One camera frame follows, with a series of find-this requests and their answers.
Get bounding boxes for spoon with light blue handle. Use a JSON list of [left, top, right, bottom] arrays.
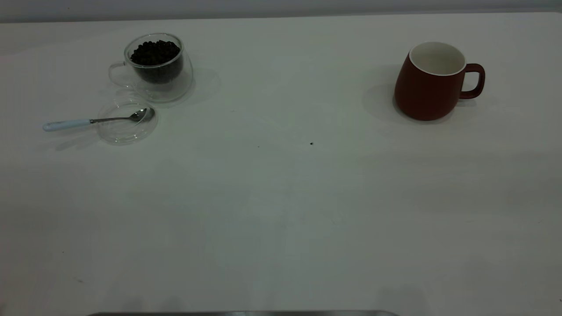
[[42, 108, 155, 133]]

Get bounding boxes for clear glass cup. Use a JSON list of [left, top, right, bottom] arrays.
[[108, 32, 194, 104]]

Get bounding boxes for red ceramic mug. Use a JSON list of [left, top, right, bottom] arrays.
[[394, 41, 486, 122]]

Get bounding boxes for dark coffee beans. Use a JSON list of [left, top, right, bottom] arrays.
[[130, 40, 184, 85]]

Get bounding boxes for clear glass lid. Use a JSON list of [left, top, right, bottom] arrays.
[[96, 97, 159, 145]]

